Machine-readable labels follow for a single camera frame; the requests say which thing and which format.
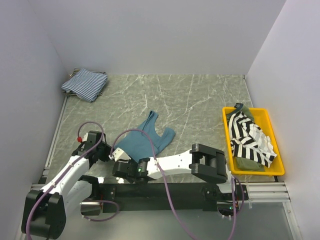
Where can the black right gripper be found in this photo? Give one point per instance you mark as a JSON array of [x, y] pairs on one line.
[[130, 180]]

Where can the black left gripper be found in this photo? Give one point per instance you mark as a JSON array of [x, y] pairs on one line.
[[105, 156]]

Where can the black white striped tank top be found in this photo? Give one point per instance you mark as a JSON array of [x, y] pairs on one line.
[[247, 140]]

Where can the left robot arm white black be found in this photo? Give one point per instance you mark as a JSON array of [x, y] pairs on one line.
[[46, 210]]

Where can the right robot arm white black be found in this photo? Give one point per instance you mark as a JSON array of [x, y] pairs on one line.
[[206, 163]]

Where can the folded blue striped tank top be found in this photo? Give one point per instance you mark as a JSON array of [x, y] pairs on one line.
[[85, 83]]

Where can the folded black striped garment underneath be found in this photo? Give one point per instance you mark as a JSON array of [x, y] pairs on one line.
[[72, 92]]

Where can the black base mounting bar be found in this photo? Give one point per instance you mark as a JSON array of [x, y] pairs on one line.
[[153, 197]]

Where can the dark green garment in bin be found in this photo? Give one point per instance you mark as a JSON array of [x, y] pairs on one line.
[[243, 163]]

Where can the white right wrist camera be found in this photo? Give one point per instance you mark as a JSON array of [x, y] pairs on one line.
[[119, 154]]

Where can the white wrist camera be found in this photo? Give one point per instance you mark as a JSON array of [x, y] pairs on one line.
[[83, 137], [119, 154]]

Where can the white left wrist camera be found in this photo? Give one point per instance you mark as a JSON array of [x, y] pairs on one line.
[[83, 137]]

